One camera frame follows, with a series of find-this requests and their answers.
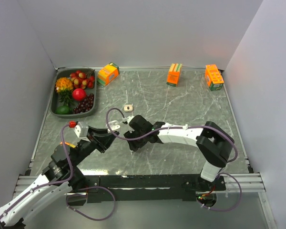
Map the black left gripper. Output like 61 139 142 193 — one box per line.
70 125 119 167

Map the white earbud charging case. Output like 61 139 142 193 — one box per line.
106 120 121 131

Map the beige earbud charging case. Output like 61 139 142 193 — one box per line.
123 104 133 113

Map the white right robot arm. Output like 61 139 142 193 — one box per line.
123 115 235 190

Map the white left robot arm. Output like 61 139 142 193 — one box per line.
0 125 119 229

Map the dark purple grape bunch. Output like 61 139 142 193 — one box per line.
73 93 94 114

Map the orange box front left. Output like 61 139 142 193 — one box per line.
60 142 76 148

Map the orange box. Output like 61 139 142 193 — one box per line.
60 142 76 148
204 64 224 91

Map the green avocado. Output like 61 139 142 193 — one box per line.
55 105 72 115

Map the red apple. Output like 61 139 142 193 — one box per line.
72 88 87 102

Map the red yellow lychee bunch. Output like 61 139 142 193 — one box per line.
70 69 95 89

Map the orange yellow flower pineapple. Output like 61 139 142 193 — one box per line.
55 77 73 106

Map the orange sponge pack back left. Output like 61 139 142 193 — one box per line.
97 62 120 87

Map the orange sponge pack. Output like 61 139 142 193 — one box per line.
166 63 183 87
97 62 120 87

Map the orange sponge pack back middle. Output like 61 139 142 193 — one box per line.
166 63 183 87

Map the dark grey fruit tray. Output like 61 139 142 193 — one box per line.
51 68 97 119

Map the orange box back right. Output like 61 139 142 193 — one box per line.
204 64 224 91

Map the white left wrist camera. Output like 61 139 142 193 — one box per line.
69 121 89 139

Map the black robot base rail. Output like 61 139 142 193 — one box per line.
71 174 226 203

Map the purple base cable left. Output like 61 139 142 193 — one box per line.
65 186 116 221

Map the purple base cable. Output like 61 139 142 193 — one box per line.
65 186 116 221
196 173 243 212

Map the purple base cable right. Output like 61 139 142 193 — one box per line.
196 173 243 212

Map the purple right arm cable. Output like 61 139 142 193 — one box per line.
105 108 238 163

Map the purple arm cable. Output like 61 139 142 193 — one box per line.
0 125 74 227
105 108 238 163

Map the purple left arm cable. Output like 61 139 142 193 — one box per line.
0 125 74 227

